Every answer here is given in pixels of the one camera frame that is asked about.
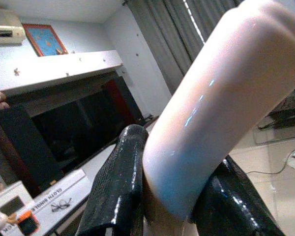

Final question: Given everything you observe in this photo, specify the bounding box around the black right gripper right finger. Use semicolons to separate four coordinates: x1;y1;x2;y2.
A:
190;157;286;236

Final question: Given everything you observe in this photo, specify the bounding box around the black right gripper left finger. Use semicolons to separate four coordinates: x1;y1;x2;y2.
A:
77;124;149;236

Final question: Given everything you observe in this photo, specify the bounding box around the white broom handle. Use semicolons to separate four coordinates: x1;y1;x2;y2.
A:
142;0;295;236

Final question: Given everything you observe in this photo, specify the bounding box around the black floor speaker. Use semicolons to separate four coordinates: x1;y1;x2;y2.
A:
0;104;64;191

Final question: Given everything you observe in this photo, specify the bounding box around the black flat screen television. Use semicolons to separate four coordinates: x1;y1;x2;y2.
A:
30;98;133;170

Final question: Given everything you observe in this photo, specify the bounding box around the white printed cardboard box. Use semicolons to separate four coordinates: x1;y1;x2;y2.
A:
0;169;89;236

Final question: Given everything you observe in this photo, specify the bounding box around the dark wooden tv cabinet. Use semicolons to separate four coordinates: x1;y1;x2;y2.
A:
0;70;143;197

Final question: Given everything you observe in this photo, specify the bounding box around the black orange small container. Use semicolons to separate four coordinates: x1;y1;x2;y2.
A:
16;210;40;236

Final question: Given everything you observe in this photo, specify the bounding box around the black metal rack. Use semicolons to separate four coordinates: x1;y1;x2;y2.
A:
257;83;295;130

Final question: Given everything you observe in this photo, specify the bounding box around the grey window curtain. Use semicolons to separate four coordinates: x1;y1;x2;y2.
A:
127;0;244;93

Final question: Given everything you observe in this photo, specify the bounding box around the red framed blue picture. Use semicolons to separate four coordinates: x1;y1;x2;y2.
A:
22;23;69;57

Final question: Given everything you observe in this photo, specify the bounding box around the white floor cable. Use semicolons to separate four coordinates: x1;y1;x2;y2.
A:
245;147;295;175

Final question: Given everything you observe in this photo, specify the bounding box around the beige wall air conditioner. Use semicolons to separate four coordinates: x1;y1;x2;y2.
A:
0;6;25;45

